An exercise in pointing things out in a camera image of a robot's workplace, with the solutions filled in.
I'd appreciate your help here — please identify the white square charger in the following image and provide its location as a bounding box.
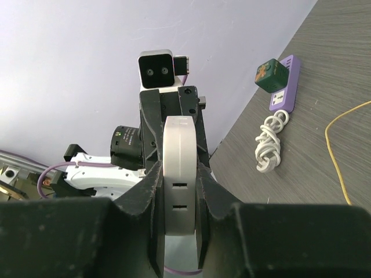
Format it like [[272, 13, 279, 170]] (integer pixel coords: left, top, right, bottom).
[[163, 116, 197, 236]]

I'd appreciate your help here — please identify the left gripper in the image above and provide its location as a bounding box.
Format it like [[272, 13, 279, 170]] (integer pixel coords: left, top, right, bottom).
[[140, 86, 210, 174]]

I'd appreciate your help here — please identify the yellow cable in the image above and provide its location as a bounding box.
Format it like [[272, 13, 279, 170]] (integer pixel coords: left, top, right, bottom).
[[324, 100, 371, 206]]

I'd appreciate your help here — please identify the purple power strip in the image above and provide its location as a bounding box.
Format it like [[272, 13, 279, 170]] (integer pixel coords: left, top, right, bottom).
[[269, 54, 301, 113]]

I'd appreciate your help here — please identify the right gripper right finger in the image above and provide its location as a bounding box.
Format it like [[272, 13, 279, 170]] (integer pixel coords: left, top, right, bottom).
[[196, 163, 370, 277]]

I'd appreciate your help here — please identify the dark green cube socket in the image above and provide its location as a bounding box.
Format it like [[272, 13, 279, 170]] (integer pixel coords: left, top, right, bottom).
[[254, 58, 289, 93]]

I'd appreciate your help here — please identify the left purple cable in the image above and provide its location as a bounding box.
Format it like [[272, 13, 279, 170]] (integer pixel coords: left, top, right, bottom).
[[36, 75, 203, 276]]

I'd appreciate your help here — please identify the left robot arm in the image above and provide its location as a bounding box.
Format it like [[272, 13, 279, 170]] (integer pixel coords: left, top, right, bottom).
[[61, 86, 210, 199]]

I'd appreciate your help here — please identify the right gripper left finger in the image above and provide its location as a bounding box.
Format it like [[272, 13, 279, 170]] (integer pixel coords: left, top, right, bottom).
[[1, 161, 165, 277]]

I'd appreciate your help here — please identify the white cord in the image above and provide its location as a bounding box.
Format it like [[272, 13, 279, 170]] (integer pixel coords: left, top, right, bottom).
[[254, 109, 290, 174]]

